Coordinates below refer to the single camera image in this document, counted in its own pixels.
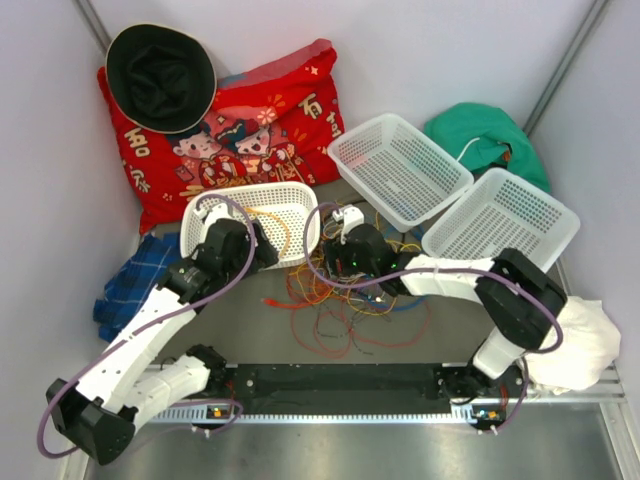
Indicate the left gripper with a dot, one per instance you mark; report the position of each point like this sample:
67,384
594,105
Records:
265,254

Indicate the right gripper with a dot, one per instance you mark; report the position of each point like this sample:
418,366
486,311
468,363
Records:
335,251

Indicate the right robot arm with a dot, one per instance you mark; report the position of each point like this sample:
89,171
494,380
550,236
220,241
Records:
521,300

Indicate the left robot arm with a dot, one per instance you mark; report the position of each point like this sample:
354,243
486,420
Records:
102,410

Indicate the blue plaid cloth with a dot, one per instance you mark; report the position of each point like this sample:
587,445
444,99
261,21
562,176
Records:
128,289

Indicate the white basket with rounded corners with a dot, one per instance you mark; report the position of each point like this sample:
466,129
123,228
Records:
284,209

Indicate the white rectangular basket centre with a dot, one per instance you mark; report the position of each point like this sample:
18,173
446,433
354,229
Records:
401,172

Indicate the white rectangular basket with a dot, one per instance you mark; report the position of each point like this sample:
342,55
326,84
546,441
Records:
502,210
401,172

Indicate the white rectangular basket right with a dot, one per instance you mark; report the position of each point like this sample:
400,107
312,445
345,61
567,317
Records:
502,210

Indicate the red printed pillow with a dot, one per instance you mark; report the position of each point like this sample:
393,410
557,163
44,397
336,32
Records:
273,123

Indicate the green cloth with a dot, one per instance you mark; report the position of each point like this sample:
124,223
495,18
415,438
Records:
481,137

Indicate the black round hat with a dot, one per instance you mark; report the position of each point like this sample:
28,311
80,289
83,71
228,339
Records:
160,78

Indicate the white cloth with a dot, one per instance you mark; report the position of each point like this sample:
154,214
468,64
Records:
591,343

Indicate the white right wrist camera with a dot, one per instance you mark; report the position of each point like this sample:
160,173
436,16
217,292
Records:
348,217

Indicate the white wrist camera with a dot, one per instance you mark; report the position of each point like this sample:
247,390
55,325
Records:
209,216
348,217

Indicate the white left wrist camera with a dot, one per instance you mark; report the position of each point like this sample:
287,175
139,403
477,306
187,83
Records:
209,216

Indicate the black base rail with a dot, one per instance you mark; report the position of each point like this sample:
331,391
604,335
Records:
336,389

